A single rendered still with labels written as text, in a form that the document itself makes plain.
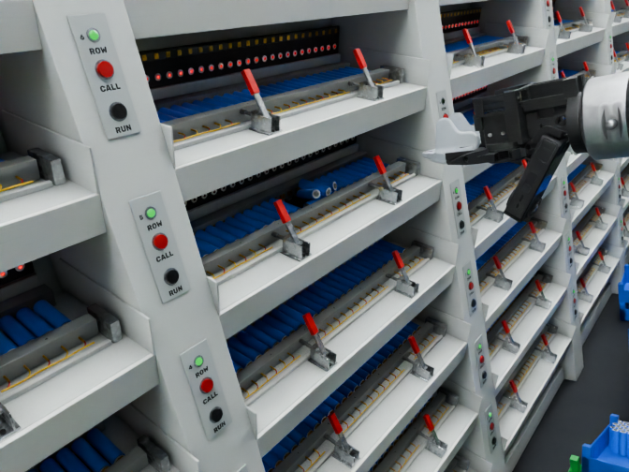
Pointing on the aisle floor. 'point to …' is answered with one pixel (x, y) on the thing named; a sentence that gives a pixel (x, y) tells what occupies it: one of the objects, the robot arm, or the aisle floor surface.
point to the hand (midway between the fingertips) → (432, 158)
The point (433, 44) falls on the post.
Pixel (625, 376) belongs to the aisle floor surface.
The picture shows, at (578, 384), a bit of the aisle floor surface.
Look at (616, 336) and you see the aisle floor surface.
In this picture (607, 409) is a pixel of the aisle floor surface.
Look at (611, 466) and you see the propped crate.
